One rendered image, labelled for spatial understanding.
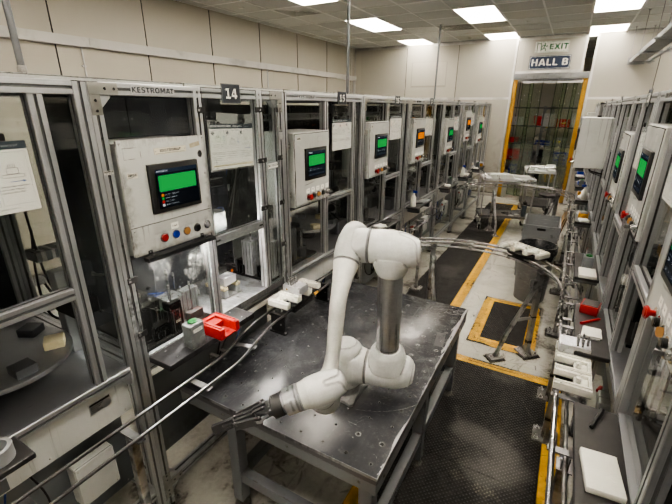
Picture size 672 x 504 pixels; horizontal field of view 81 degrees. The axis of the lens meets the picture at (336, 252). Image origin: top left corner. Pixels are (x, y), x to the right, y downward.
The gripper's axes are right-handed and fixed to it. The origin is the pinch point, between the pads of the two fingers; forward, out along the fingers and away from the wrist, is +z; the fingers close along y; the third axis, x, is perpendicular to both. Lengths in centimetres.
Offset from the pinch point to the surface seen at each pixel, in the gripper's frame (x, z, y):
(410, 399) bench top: 44, -66, -45
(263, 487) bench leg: 64, 13, -53
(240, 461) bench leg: 52, 21, -60
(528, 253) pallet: 42, -209, -169
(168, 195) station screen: -78, 3, -54
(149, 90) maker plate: -117, -8, -47
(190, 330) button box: -20, 17, -55
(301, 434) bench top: 31.8, -16.5, -31.0
